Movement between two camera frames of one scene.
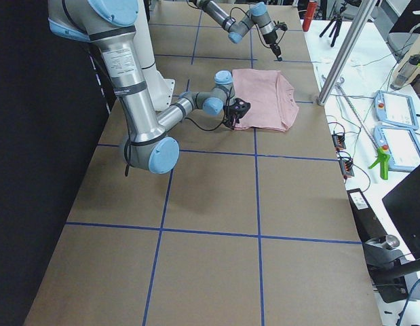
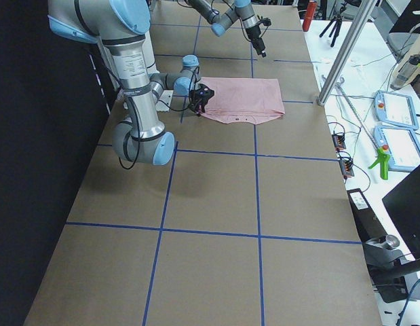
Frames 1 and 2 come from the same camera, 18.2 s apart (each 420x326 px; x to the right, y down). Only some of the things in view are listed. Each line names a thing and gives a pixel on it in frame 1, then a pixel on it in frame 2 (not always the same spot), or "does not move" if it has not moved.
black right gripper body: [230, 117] -> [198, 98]
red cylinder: [310, 13] does not move
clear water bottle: [407, 70] does not move
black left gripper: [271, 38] -> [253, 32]
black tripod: [337, 22] does not move
